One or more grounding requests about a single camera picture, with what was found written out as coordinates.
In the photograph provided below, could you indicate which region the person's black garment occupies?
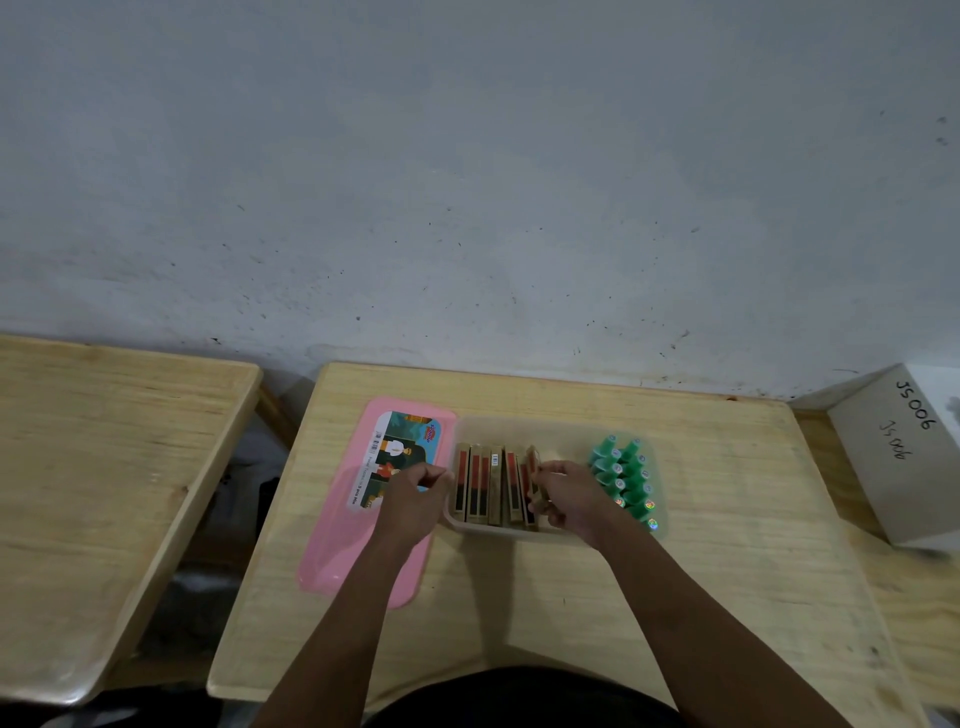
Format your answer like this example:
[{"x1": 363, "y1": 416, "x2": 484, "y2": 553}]
[{"x1": 360, "y1": 666, "x2": 685, "y2": 728}]

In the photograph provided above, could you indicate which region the slim tan card box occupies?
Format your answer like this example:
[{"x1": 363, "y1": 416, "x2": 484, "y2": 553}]
[{"x1": 522, "y1": 445, "x2": 543, "y2": 530}]

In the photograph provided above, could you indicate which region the person's right hand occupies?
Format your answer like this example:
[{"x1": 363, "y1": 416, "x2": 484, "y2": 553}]
[{"x1": 527, "y1": 459, "x2": 624, "y2": 549}]

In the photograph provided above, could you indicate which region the clear plastic container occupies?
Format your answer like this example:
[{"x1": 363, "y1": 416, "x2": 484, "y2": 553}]
[{"x1": 444, "y1": 414, "x2": 669, "y2": 545}]

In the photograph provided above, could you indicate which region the person's left forearm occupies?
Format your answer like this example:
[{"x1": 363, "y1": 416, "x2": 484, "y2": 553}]
[{"x1": 251, "y1": 534, "x2": 435, "y2": 728}]

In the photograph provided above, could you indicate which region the row of tan boxes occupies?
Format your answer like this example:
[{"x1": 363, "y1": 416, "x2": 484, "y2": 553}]
[{"x1": 453, "y1": 444, "x2": 530, "y2": 528}]

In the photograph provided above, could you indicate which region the person's left hand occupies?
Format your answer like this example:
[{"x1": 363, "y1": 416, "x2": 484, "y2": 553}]
[{"x1": 372, "y1": 461, "x2": 455, "y2": 547}]

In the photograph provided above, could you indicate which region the white cardboard box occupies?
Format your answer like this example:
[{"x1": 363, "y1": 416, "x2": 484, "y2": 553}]
[{"x1": 827, "y1": 363, "x2": 960, "y2": 553}]

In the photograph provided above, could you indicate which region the light wooden side table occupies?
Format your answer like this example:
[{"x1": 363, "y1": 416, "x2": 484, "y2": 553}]
[
  {"x1": 0, "y1": 333, "x2": 264, "y2": 707},
  {"x1": 791, "y1": 408, "x2": 960, "y2": 711}
]

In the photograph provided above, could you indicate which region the person's right forearm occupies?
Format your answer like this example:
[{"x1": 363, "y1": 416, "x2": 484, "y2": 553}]
[{"x1": 591, "y1": 522, "x2": 855, "y2": 728}]

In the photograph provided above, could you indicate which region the cluster of green bottles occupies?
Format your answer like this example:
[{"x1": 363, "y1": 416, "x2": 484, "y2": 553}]
[{"x1": 588, "y1": 433, "x2": 663, "y2": 534}]

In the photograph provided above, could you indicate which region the pink plastic tray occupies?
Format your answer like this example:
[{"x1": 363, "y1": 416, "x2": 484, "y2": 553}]
[{"x1": 296, "y1": 397, "x2": 459, "y2": 610}]

